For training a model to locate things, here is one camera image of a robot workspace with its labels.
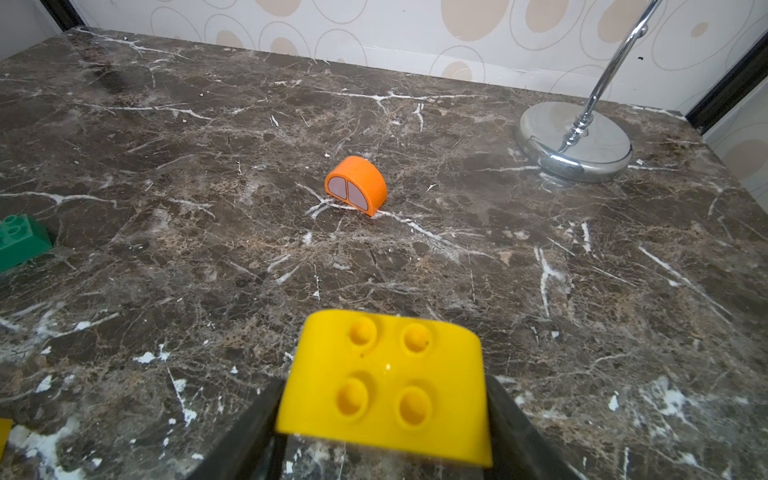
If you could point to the black vertical frame post right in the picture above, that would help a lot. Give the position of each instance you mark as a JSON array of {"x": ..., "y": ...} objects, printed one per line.
[{"x": 737, "y": 83}]

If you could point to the black vertical frame post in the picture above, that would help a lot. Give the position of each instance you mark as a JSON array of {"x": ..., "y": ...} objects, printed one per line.
[
  {"x": 63, "y": 13},
  {"x": 737, "y": 83}
]

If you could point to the chrome jewelry stand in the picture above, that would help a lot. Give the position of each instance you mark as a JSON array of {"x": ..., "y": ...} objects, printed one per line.
[{"x": 575, "y": 142}]

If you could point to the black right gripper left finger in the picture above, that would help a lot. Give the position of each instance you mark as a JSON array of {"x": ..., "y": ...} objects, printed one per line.
[{"x": 252, "y": 449}]

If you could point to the yellow long lego brick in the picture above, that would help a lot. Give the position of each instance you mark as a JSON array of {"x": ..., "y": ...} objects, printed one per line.
[{"x": 389, "y": 382}]

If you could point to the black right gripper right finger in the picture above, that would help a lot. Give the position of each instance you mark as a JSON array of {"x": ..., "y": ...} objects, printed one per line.
[{"x": 519, "y": 451}]

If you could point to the yellow rounded lego brick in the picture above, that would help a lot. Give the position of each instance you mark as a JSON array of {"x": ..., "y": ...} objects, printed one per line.
[{"x": 5, "y": 430}]

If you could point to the black vertical frame post left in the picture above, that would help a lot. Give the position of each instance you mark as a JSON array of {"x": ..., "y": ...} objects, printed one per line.
[{"x": 63, "y": 13}]

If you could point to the green long lego brick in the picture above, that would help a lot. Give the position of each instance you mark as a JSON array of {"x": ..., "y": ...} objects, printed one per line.
[{"x": 22, "y": 238}]

